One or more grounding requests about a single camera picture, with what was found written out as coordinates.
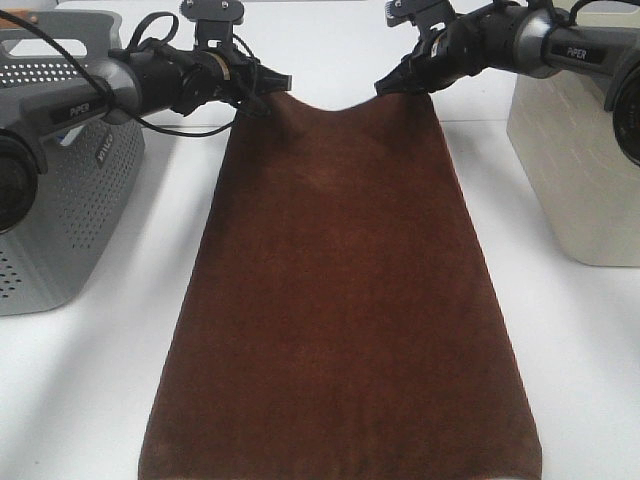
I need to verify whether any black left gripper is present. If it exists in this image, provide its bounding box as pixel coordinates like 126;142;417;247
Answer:
172;49;292;117

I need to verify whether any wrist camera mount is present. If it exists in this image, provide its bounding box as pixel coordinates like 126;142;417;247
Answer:
180;0;245;53
385;0;457;40

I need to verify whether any grey perforated laundry basket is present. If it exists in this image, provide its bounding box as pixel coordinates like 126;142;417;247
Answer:
1;10;144;316

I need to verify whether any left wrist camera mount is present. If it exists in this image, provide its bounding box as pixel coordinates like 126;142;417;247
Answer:
180;0;245;53

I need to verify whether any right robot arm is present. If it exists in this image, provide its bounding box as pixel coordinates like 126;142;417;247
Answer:
375;1;639;163

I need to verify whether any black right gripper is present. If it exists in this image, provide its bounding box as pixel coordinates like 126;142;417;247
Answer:
374;9;493;96

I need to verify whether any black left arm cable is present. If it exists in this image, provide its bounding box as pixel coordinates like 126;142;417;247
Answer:
0;9;274;139

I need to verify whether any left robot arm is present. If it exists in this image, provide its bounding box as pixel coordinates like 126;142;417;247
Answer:
1;45;292;231

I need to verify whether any beige plastic basket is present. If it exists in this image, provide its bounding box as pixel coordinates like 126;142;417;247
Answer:
507;13;639;267

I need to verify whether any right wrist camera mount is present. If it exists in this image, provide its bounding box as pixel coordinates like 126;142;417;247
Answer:
385;0;457;40

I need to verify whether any brown towel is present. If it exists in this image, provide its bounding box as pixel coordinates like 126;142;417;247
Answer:
138;93;542;479

